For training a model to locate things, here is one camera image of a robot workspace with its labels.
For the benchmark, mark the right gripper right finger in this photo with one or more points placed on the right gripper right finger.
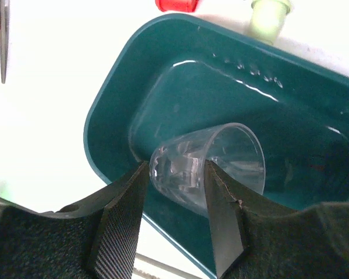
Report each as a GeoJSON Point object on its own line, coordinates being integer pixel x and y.
{"type": "Point", "coordinates": [254, 237]}

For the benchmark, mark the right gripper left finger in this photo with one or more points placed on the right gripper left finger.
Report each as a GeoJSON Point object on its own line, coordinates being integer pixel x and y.
{"type": "Point", "coordinates": [95, 237]}

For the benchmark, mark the teal storage basket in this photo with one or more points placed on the teal storage basket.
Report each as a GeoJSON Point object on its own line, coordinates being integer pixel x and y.
{"type": "Point", "coordinates": [178, 74]}

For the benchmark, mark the green capsule by basket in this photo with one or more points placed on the green capsule by basket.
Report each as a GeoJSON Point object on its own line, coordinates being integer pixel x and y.
{"type": "Point", "coordinates": [267, 20]}

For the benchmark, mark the red capsule left lower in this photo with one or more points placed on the red capsule left lower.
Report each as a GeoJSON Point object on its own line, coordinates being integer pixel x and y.
{"type": "Point", "coordinates": [187, 6]}

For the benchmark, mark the metal fork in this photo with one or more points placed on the metal fork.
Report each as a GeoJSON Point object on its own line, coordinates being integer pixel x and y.
{"type": "Point", "coordinates": [4, 37]}

